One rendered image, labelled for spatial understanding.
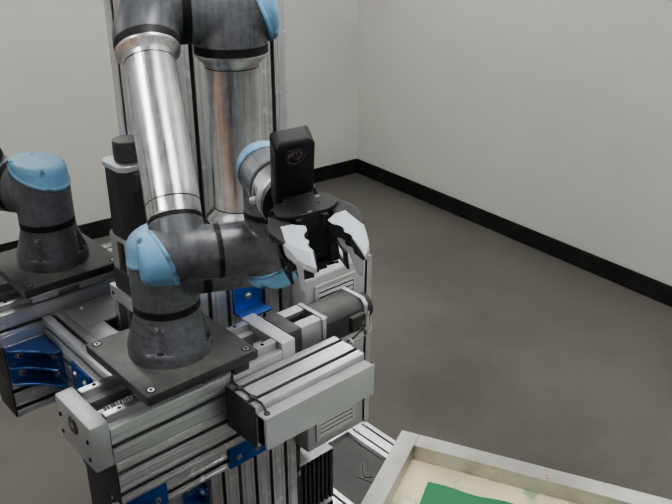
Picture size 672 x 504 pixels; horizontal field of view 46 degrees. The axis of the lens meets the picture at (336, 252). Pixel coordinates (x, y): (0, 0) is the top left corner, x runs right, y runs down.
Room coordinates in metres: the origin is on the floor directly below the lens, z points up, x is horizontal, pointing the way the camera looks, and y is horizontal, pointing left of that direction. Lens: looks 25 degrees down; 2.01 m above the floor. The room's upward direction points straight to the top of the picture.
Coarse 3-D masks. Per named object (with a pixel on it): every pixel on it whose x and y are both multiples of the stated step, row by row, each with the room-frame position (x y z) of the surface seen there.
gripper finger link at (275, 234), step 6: (270, 216) 0.81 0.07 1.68; (270, 222) 0.79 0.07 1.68; (276, 222) 0.79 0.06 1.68; (282, 222) 0.79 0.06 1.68; (288, 222) 0.79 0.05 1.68; (294, 222) 0.80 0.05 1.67; (270, 228) 0.78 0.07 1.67; (276, 228) 0.78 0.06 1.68; (270, 234) 0.77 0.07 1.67; (276, 234) 0.76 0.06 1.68; (282, 234) 0.76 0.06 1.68; (270, 240) 0.77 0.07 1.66; (276, 240) 0.75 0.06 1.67; (282, 240) 0.74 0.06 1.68; (282, 246) 0.75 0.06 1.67
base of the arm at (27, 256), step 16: (64, 224) 1.55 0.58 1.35; (32, 240) 1.52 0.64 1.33; (48, 240) 1.52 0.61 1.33; (64, 240) 1.54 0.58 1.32; (80, 240) 1.58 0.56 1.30; (16, 256) 1.54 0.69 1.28; (32, 256) 1.51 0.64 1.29; (48, 256) 1.51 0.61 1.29; (64, 256) 1.52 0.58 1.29; (80, 256) 1.55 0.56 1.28; (32, 272) 1.51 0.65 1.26; (48, 272) 1.50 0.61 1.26
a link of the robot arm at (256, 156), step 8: (256, 144) 1.03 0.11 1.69; (264, 144) 1.02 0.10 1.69; (248, 152) 1.01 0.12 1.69; (256, 152) 1.00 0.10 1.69; (264, 152) 0.99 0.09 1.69; (240, 160) 1.02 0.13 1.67; (248, 160) 0.99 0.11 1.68; (256, 160) 0.97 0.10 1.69; (264, 160) 0.96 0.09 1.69; (240, 168) 1.00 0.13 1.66; (248, 168) 0.97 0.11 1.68; (256, 168) 0.95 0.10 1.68; (240, 176) 1.00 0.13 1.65; (248, 176) 0.96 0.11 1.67; (248, 184) 0.95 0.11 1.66; (248, 192) 0.96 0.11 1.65; (248, 200) 0.97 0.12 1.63; (248, 208) 0.97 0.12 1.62; (256, 208) 0.97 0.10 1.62; (256, 216) 0.97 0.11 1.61
